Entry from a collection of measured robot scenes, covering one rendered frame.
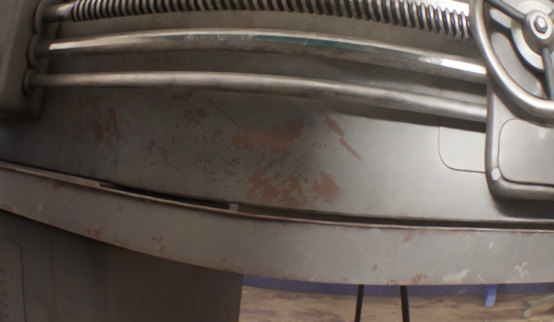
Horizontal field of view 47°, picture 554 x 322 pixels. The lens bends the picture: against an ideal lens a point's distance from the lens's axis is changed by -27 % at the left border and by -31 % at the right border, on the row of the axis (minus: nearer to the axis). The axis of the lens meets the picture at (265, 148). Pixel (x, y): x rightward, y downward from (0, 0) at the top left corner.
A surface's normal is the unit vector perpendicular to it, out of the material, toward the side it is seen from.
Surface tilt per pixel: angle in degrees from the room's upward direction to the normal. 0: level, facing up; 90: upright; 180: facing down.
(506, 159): 90
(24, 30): 90
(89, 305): 90
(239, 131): 90
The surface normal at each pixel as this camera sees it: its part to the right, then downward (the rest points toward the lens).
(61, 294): -0.30, -0.09
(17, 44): 0.94, 0.09
